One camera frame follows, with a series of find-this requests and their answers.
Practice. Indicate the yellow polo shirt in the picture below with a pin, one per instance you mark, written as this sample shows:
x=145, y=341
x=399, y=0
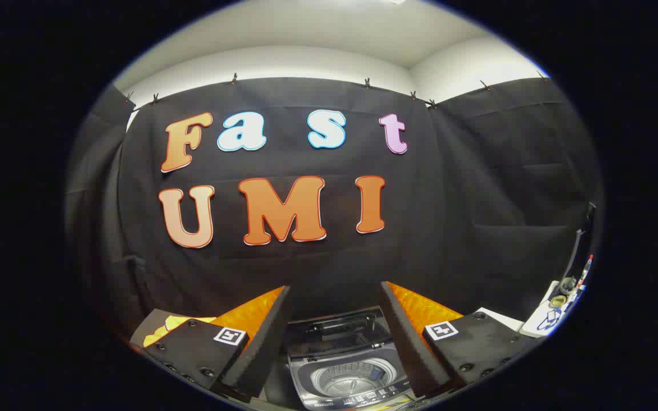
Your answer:
x=172, y=324

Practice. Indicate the black backdrop cloth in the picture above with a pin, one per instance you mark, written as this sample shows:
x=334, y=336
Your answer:
x=449, y=188

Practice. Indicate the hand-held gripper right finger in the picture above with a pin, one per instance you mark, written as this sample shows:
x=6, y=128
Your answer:
x=403, y=337

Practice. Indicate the small tape roll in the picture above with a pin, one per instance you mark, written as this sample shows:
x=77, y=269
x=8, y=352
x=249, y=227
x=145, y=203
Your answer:
x=557, y=301

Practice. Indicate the red pen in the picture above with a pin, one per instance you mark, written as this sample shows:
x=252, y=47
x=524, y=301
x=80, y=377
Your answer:
x=589, y=264

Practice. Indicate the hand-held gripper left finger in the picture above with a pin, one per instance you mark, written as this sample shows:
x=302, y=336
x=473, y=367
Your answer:
x=269, y=337

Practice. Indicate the grey washing machine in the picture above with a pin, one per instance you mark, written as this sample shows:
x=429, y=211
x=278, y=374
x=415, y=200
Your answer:
x=346, y=379

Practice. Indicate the white sheet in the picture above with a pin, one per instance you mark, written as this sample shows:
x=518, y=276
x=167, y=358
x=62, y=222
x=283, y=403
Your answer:
x=500, y=321

